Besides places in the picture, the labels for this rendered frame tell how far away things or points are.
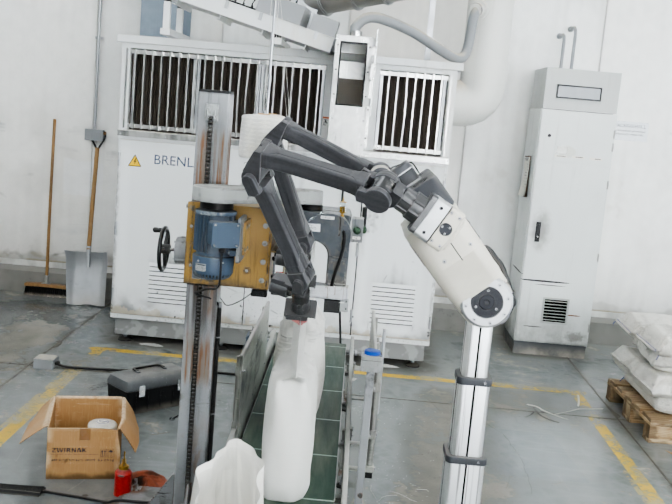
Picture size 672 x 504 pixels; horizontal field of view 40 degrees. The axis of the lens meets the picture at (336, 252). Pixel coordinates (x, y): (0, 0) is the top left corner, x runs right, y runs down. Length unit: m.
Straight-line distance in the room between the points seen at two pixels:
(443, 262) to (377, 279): 3.62
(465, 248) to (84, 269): 5.31
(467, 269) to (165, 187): 3.88
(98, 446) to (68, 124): 4.01
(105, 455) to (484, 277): 2.20
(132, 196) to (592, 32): 3.79
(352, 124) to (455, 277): 3.06
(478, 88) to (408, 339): 1.80
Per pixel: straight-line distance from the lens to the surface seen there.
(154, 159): 6.32
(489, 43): 6.52
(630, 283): 7.89
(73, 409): 4.70
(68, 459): 4.34
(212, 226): 3.22
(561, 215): 7.05
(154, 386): 5.18
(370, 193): 2.47
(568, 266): 7.11
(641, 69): 7.77
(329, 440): 3.86
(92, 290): 7.61
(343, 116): 5.65
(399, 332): 6.34
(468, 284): 2.73
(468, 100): 6.49
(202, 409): 3.73
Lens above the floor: 1.73
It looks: 9 degrees down
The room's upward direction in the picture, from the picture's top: 5 degrees clockwise
